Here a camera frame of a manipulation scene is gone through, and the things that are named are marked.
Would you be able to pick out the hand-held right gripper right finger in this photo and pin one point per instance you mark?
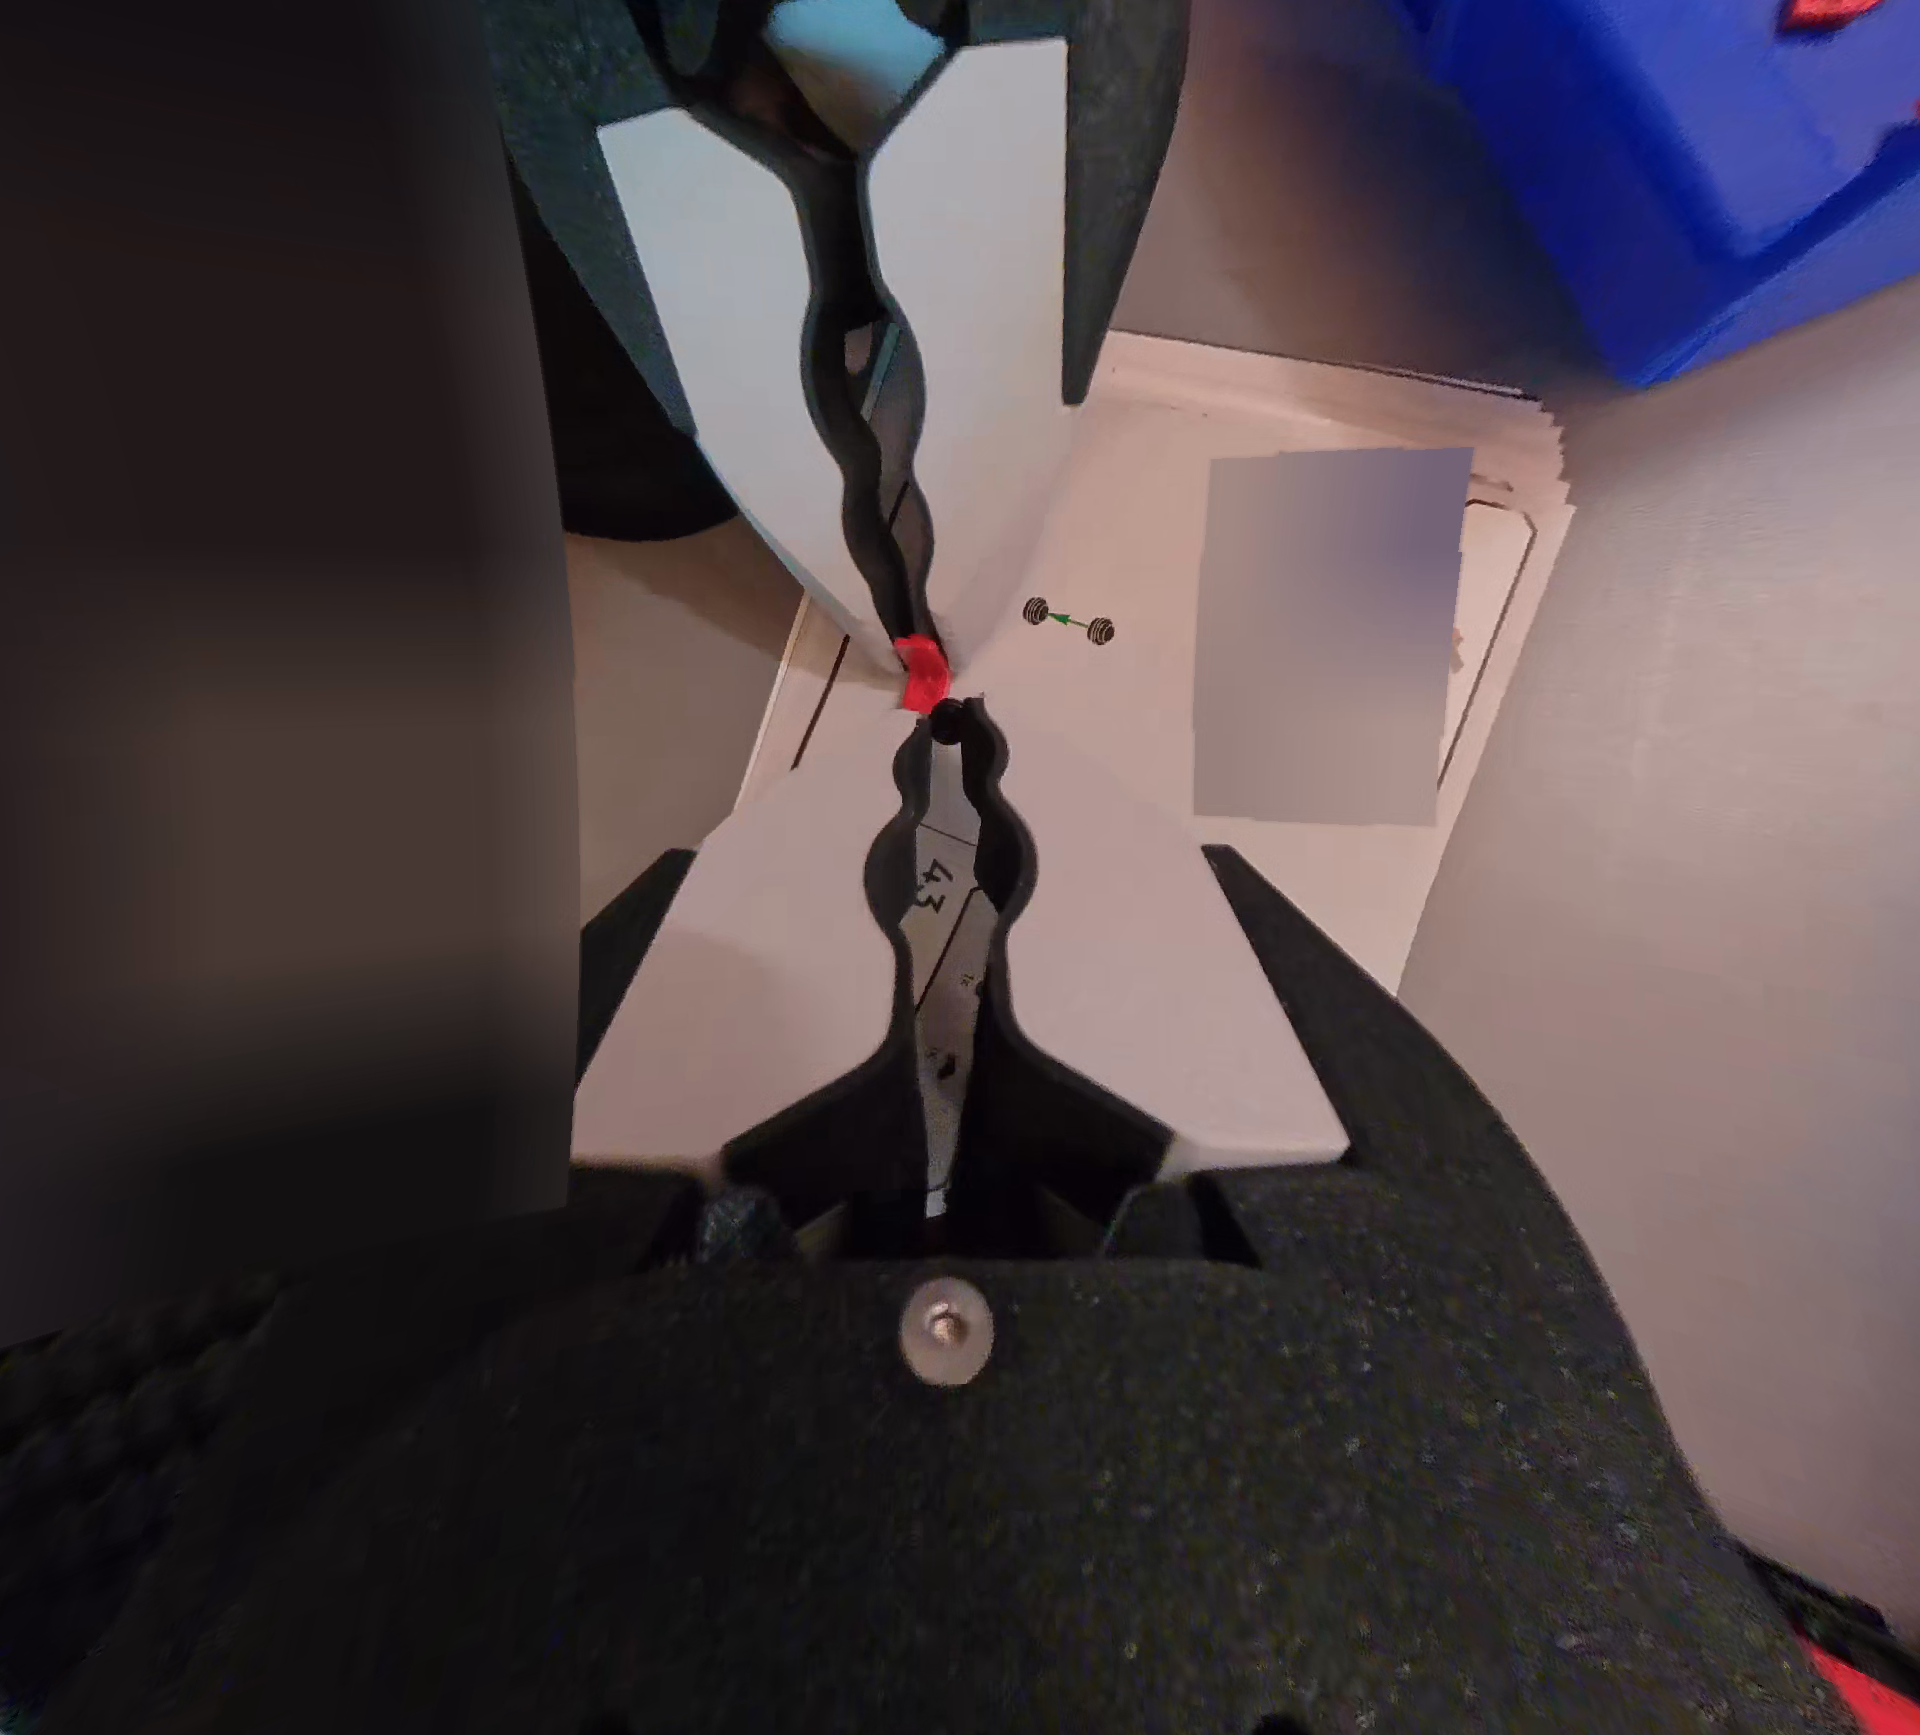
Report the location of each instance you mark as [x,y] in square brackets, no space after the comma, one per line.
[1153,1015]

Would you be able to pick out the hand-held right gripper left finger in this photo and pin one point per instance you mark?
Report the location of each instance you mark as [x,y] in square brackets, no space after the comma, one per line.
[750,1015]

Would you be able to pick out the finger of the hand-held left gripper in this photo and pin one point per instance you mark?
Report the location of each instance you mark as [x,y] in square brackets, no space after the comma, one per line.
[990,265]
[722,299]

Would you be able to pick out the small black round lego piece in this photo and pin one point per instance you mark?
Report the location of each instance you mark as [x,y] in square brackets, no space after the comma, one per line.
[949,723]

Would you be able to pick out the small red lego bracket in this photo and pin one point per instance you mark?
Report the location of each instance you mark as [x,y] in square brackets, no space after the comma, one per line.
[922,675]

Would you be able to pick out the blue plastic bin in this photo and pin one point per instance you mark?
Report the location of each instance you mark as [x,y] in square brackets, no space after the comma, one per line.
[1575,88]

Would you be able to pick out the red and black lego car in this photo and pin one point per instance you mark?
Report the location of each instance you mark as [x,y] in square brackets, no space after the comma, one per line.
[1853,1683]

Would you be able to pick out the lego instruction booklet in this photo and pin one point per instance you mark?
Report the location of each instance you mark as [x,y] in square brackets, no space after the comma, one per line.
[1143,534]

